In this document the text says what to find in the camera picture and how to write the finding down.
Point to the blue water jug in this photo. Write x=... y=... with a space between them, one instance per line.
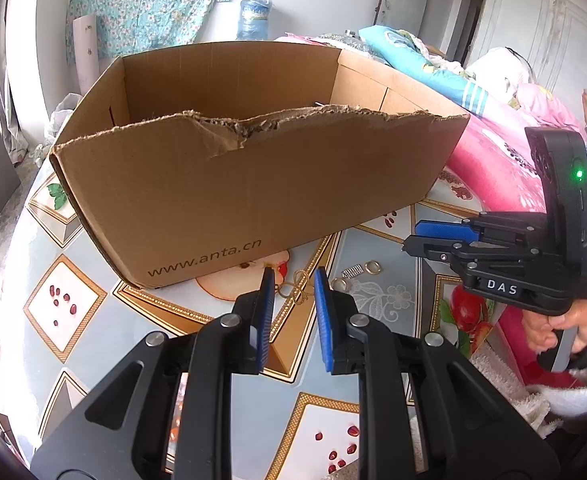
x=253 y=20

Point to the beige fuzzy towel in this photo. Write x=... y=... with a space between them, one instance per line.
x=513 y=395

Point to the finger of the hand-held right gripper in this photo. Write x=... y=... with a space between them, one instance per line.
x=428 y=248
x=443 y=230

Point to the gold knot ornament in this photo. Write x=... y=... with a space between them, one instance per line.
x=299 y=280

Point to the teal floral wall cloth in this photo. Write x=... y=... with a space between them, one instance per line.
x=148 y=5

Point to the white wardrobe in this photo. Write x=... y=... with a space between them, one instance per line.
x=548 y=20

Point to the grey lace throw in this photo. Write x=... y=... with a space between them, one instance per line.
x=343 y=40

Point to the light pink quilt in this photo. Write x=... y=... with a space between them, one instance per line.
x=548 y=107

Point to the fruit print tablecloth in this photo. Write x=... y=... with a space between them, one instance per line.
x=123 y=360

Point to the person's right hand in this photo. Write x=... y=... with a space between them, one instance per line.
x=541 y=332

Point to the brown cardboard box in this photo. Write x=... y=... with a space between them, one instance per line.
x=198 y=200

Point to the white plastic bag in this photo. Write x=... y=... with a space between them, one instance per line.
x=63 y=115

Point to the pink floral blanket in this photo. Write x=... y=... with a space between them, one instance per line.
x=493 y=160

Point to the white pillow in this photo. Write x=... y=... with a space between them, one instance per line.
x=498 y=75

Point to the blue cartoon pillow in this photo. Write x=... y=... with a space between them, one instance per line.
x=408 y=55

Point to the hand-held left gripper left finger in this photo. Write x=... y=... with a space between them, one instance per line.
x=268 y=310

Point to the silver spring charm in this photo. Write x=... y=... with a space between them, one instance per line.
x=352 y=271

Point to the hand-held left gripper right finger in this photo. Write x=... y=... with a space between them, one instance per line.
x=323 y=320

